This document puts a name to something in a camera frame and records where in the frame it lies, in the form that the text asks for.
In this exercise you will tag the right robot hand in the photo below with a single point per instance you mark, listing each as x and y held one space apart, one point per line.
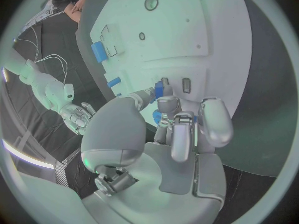
76 115

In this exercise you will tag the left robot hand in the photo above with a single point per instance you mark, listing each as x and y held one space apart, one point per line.
112 130

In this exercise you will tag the blue plug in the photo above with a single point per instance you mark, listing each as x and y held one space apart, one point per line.
159 91

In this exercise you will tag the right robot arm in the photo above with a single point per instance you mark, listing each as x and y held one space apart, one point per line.
39 80

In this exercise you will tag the white task board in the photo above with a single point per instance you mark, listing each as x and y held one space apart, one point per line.
168 31

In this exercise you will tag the small blue peg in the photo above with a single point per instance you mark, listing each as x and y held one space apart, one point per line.
118 94

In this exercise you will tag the blue gear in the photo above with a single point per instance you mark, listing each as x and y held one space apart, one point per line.
157 117

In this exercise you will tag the blue short cylinder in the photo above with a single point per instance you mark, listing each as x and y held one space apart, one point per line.
114 82

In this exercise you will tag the blue block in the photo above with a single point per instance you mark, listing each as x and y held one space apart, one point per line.
99 51

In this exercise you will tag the person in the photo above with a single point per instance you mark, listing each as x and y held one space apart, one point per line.
74 1

